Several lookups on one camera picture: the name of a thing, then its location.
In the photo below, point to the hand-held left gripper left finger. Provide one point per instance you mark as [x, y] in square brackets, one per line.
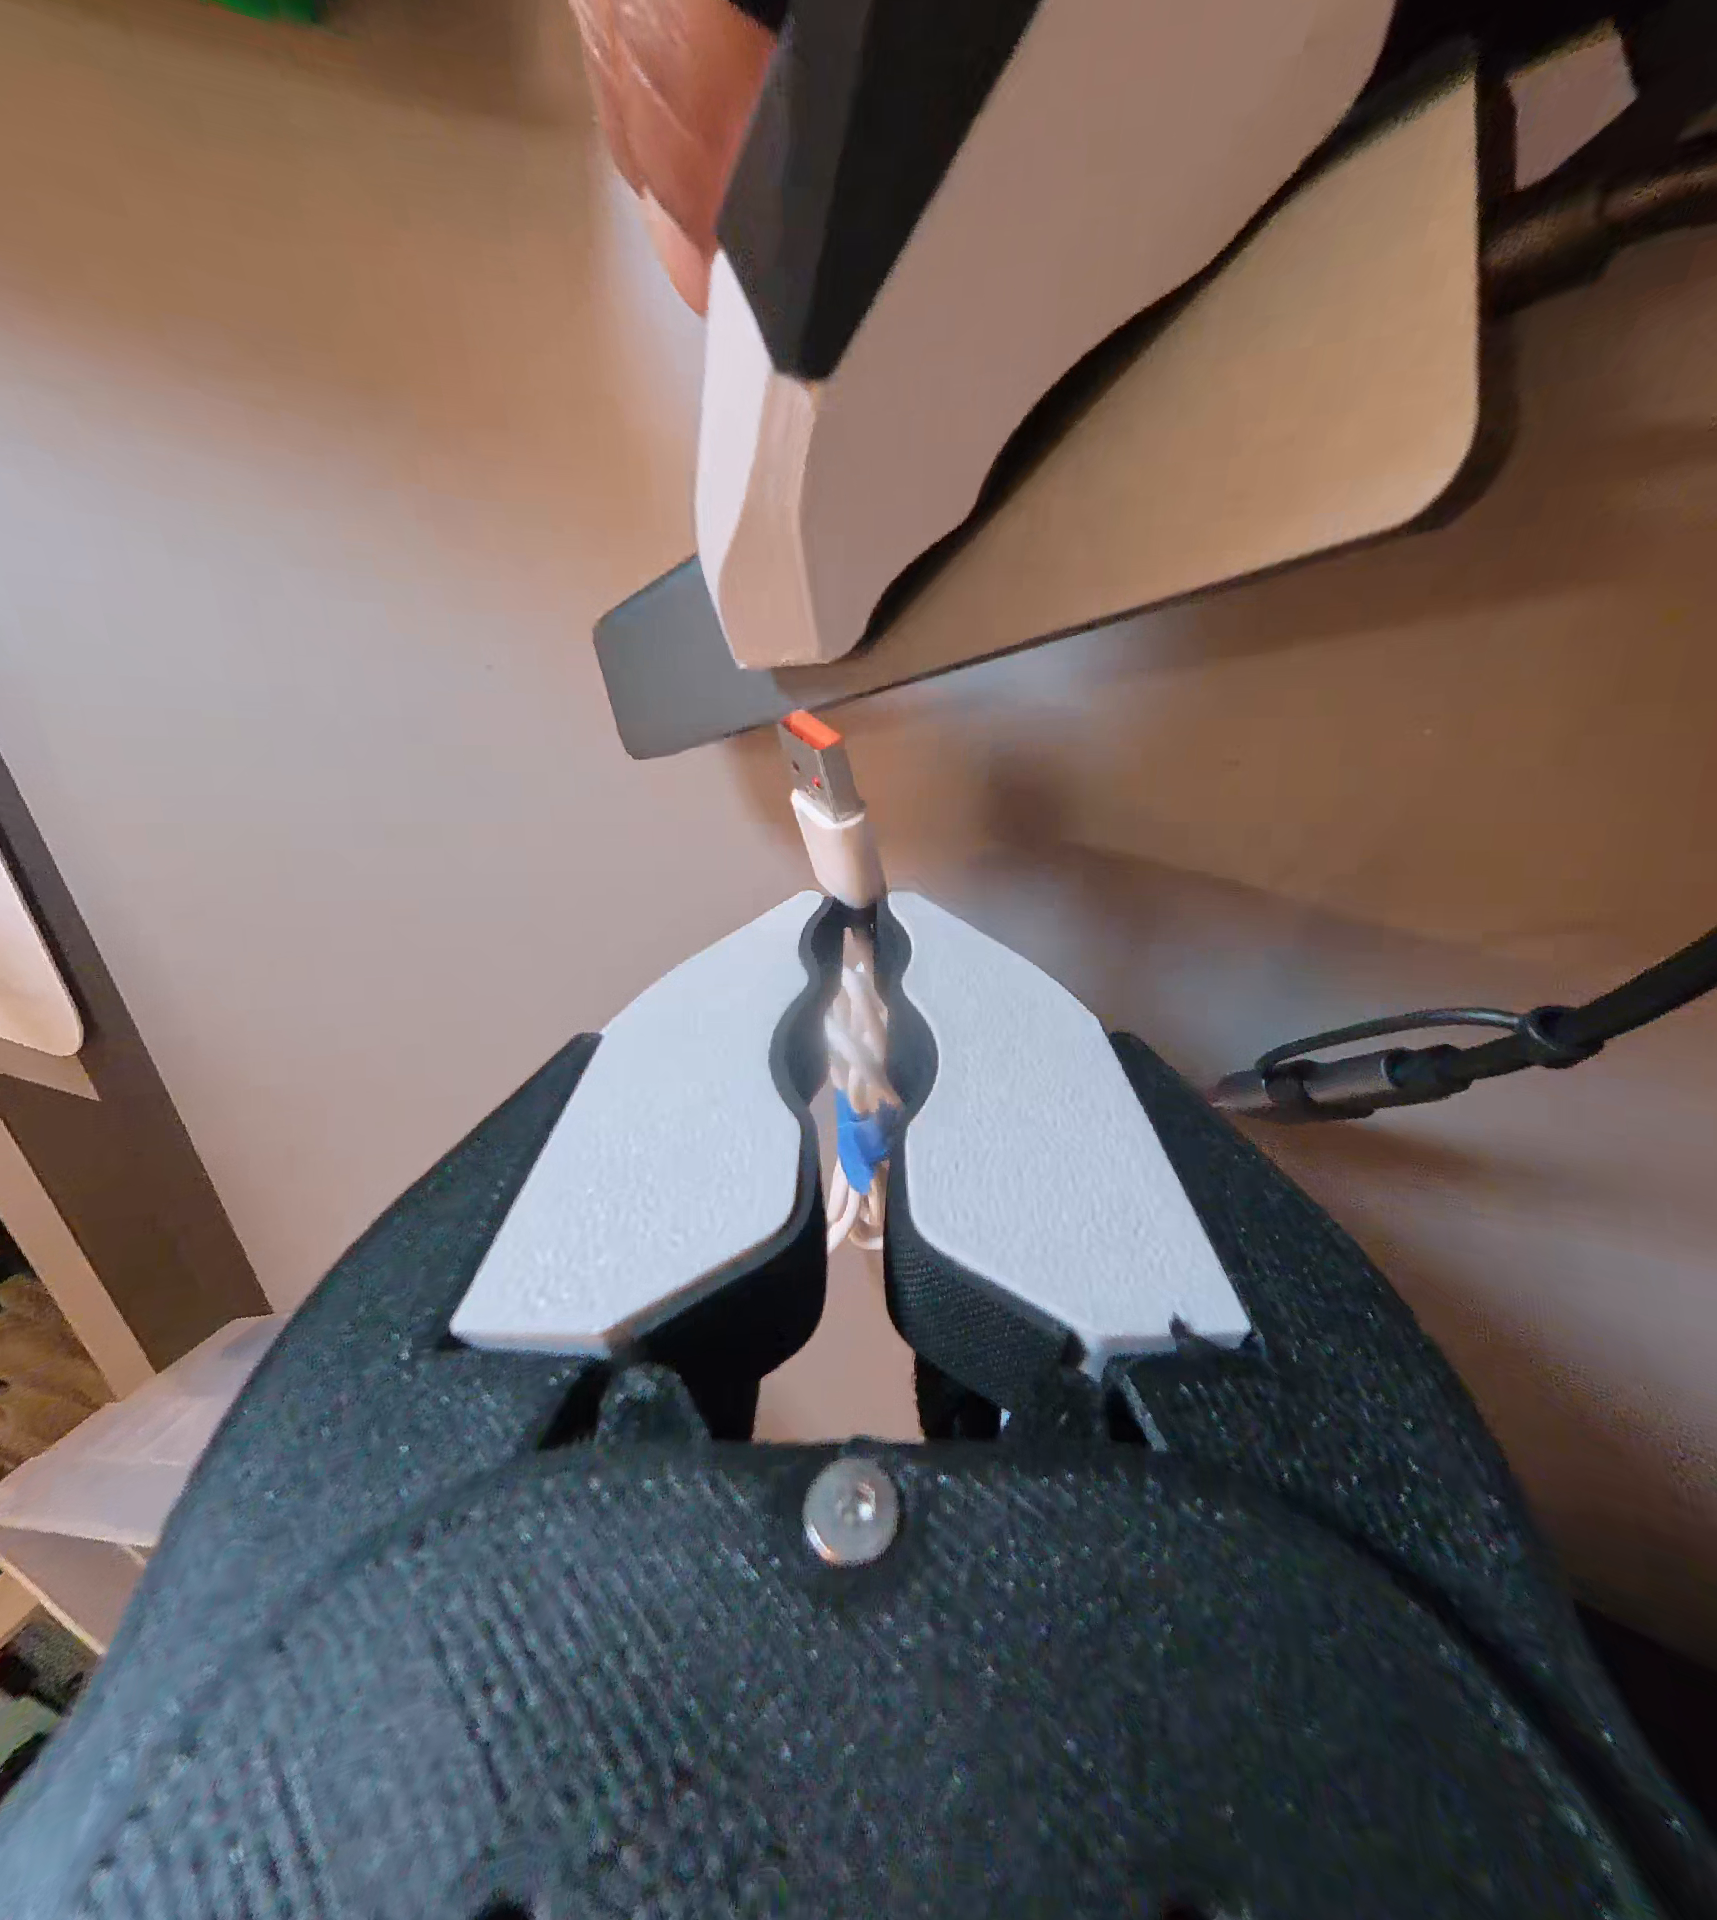
[648, 1184]

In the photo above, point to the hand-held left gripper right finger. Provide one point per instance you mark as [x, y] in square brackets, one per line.
[1054, 1184]

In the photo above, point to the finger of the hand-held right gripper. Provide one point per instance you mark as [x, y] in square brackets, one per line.
[948, 300]
[1571, 113]

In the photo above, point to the grey slim usb hub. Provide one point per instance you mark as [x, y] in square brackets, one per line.
[1247, 480]

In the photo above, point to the person's right hand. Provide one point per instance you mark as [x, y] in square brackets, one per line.
[663, 105]

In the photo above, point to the clear plastic bin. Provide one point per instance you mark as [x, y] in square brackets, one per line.
[92, 1470]

